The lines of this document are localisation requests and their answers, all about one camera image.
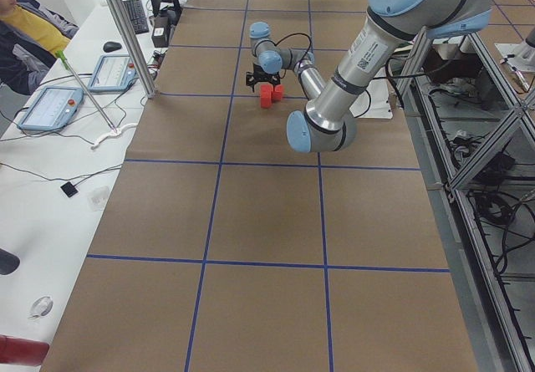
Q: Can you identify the red block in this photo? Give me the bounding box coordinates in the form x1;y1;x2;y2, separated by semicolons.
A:
260;84;273;109

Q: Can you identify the right teach pendant tablet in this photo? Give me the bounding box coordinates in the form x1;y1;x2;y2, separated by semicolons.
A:
88;54;137;94

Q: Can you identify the black keyboard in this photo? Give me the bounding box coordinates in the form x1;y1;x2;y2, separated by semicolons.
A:
123;0;150;34

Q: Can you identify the brown paper table mat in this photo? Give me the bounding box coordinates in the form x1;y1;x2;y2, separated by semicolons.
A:
43;0;477;371

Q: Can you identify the teach pendant tablet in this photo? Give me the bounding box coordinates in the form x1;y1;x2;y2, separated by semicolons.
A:
17;87;84;132
88;54;137;94

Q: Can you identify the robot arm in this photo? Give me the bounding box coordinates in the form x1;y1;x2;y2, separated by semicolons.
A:
246;0;492;153

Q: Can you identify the red cylinder object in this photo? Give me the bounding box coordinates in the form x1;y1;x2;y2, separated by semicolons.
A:
1;335;49;367

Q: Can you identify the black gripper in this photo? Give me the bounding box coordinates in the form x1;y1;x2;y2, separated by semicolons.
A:
245;64;281;88

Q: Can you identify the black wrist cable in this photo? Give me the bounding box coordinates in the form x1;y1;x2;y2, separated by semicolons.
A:
271;33;314;70

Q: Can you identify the left teach pendant tablet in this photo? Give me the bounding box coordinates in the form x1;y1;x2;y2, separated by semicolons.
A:
17;87;84;132

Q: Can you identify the black computer mouse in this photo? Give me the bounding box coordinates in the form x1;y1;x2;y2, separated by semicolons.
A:
103;41;122;53

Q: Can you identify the seated person yellow shirt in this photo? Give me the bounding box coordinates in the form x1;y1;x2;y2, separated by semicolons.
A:
1;0;79;95

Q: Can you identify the aluminium frame post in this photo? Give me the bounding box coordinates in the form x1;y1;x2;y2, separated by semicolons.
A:
106;0;155;99

